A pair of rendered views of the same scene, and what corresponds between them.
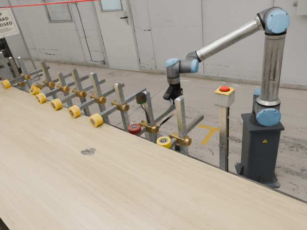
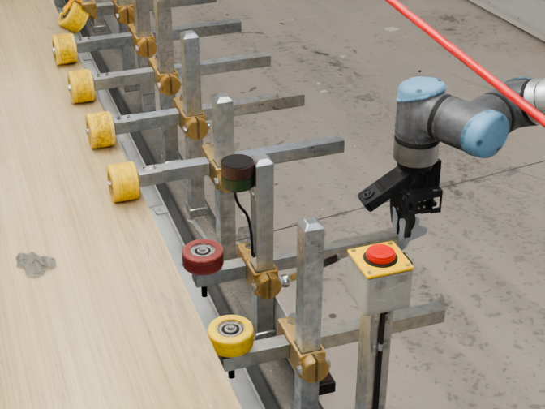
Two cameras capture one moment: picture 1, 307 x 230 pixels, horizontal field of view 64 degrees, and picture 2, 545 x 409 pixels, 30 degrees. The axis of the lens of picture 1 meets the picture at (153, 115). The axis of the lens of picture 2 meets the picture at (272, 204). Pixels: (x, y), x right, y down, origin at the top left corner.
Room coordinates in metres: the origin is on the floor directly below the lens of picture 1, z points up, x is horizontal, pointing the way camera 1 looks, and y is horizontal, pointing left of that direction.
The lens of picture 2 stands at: (-0.10, -0.72, 2.01)
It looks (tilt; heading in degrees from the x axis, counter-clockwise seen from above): 31 degrees down; 26
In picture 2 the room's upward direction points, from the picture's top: straight up
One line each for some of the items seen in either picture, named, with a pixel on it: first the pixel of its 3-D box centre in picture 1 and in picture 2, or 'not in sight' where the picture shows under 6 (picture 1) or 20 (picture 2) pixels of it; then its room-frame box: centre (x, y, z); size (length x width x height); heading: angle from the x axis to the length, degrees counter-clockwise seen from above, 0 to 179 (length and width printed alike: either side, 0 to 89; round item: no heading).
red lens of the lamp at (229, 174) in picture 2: (140, 96); (237, 166); (1.32, 0.06, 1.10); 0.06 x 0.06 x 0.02
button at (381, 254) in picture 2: (224, 89); (380, 256); (1.00, -0.34, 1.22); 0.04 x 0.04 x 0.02
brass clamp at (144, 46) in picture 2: (63, 88); (142, 40); (2.07, 0.76, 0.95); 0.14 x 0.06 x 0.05; 46
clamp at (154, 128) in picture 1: (148, 127); (257, 270); (1.37, 0.04, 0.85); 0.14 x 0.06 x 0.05; 46
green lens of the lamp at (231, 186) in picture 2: (140, 100); (237, 178); (1.32, 0.06, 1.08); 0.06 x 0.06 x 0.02
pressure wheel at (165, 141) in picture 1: (164, 147); (230, 351); (1.11, -0.03, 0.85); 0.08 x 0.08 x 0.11
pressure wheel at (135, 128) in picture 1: (135, 133); (203, 272); (1.30, 0.13, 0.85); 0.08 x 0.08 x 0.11
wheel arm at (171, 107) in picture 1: (155, 120); (297, 257); (1.44, -0.01, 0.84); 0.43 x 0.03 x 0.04; 136
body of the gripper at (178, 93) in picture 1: (175, 89); (416, 184); (1.63, -0.19, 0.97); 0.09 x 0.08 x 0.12; 136
